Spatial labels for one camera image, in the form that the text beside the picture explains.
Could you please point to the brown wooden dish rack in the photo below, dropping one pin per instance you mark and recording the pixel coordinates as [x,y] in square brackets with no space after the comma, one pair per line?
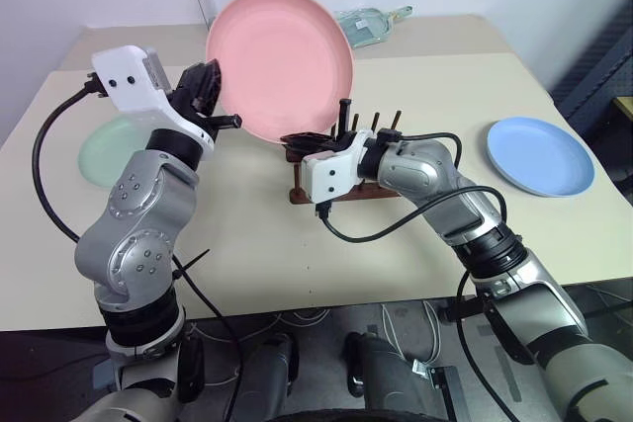
[368,193]

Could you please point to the clear glass bottle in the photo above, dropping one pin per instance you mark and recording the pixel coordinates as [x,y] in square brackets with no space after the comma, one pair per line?
[368,26]

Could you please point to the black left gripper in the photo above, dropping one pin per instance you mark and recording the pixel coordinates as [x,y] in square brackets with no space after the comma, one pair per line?
[185,93]

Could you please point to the pink plate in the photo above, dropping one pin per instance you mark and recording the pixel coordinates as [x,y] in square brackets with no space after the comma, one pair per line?
[287,61]

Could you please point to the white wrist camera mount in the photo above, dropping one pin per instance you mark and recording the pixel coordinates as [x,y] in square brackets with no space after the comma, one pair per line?
[329,172]
[131,83]

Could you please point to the black zip tie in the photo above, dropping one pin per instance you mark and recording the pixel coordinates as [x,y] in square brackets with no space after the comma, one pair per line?
[190,265]

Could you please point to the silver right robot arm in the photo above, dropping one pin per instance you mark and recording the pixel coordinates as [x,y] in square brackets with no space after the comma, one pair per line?
[514,264]

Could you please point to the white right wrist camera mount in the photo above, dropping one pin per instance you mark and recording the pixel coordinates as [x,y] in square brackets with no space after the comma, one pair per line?
[329,172]

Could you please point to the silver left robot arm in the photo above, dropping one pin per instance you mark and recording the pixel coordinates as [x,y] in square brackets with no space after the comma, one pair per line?
[133,249]

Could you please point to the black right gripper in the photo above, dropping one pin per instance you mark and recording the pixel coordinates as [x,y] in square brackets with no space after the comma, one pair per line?
[338,140]

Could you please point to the black metal floor bracket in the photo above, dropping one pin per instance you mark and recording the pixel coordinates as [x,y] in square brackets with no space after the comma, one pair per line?
[445,385]

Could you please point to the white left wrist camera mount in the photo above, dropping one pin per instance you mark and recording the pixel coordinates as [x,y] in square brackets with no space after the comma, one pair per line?
[131,83]

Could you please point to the blue plate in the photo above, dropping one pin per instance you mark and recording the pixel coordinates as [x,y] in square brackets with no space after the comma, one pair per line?
[539,155]

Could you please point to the green plate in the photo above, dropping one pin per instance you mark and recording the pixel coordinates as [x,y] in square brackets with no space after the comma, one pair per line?
[106,150]

